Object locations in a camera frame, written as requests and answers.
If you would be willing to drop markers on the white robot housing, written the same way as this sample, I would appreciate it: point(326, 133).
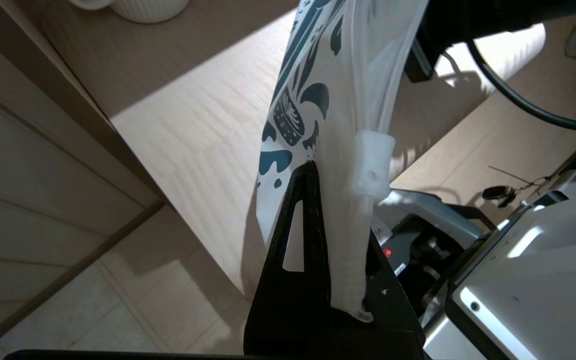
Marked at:
point(543, 300)

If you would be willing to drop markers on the white ribbed mug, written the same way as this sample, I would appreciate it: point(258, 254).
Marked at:
point(143, 10)

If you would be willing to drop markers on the black key fob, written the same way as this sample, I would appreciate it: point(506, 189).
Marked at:
point(498, 192)

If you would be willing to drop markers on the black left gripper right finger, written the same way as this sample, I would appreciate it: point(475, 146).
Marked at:
point(393, 325)

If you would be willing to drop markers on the white floral zip pouch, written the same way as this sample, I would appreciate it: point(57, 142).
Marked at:
point(348, 165)

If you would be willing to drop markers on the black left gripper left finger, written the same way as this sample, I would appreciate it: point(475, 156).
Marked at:
point(288, 310)

